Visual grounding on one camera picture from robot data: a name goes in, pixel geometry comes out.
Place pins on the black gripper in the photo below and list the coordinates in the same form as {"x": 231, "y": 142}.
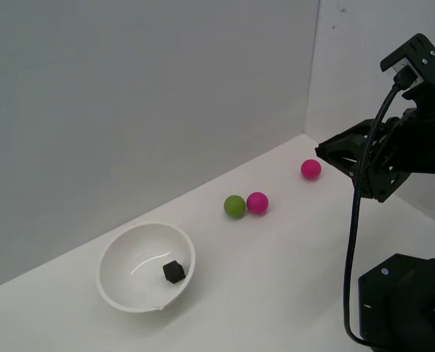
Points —
{"x": 422, "y": 150}

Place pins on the black foam cube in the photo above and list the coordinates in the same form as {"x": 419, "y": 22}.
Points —
{"x": 174, "y": 272}

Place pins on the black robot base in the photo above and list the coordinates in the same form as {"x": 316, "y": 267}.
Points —
{"x": 408, "y": 300}

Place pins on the white bowl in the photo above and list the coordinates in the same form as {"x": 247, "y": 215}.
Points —
{"x": 129, "y": 264}

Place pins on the pink golf ball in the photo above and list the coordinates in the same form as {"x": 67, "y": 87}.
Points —
{"x": 257, "y": 202}
{"x": 311, "y": 169}

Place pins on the green golf ball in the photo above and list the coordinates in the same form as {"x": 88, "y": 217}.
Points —
{"x": 234, "y": 206}

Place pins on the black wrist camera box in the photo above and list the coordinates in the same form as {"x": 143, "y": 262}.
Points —
{"x": 430, "y": 62}

